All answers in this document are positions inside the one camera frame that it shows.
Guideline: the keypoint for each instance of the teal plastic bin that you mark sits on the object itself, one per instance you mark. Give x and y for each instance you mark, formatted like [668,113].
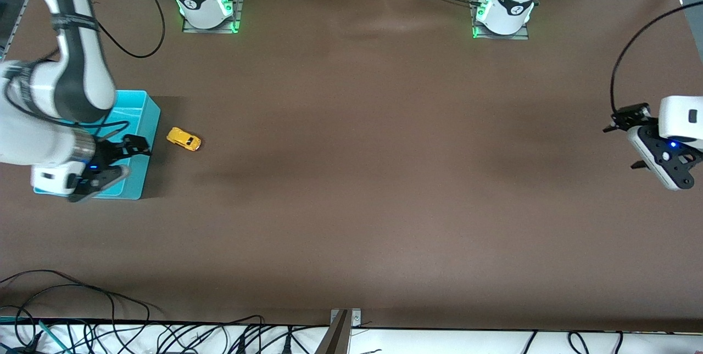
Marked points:
[140,123]

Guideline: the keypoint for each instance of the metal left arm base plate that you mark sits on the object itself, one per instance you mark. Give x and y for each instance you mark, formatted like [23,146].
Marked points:
[478,33]

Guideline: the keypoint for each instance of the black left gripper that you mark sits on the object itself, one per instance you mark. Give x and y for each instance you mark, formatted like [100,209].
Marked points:
[631,117]

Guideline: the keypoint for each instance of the yellow toy beetle car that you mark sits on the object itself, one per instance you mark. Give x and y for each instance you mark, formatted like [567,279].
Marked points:
[184,139]

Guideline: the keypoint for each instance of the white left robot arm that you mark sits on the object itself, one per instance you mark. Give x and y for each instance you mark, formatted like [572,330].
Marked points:
[511,3]

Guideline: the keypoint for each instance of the small metal bracket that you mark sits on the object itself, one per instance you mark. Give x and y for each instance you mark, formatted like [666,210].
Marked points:
[356,318]

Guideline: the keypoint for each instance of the grey aluminium bar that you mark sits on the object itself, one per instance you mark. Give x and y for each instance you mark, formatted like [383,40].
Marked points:
[335,337]

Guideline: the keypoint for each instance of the teal thin tool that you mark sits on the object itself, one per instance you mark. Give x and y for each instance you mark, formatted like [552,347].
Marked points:
[52,336]

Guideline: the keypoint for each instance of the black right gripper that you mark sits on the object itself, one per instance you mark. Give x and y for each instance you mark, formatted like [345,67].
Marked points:
[109,152]

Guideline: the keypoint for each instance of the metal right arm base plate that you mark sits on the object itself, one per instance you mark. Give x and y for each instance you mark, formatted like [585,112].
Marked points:
[239,8]

